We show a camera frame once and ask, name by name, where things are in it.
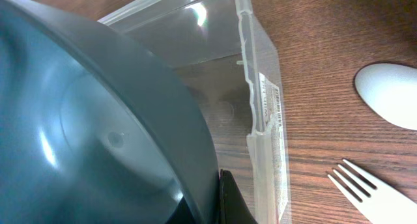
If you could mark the clear plastic storage container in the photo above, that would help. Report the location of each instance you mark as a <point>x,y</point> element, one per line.
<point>231,67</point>

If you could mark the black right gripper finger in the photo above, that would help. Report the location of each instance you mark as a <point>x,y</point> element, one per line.
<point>233,209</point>

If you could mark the white plastic spoon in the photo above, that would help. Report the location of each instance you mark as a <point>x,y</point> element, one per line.
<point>389,90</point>

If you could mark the white plastic fork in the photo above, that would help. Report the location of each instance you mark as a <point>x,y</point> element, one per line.
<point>375,199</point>

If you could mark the blue bowl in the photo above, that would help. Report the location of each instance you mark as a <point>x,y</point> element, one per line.
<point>95,128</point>

